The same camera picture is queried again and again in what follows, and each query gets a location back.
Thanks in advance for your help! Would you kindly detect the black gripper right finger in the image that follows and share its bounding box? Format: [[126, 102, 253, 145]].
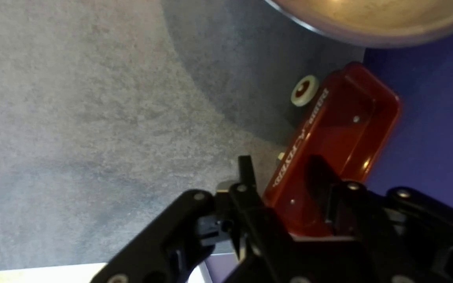
[[322, 181, 365, 230]]

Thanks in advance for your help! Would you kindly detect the silver metal bowl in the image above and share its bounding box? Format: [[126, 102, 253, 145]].
[[264, 0, 453, 49]]

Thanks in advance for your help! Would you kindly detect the red toy wagon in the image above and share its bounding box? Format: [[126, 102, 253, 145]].
[[263, 63, 401, 238]]

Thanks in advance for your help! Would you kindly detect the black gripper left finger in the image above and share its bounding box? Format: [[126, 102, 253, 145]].
[[217, 156, 258, 209]]

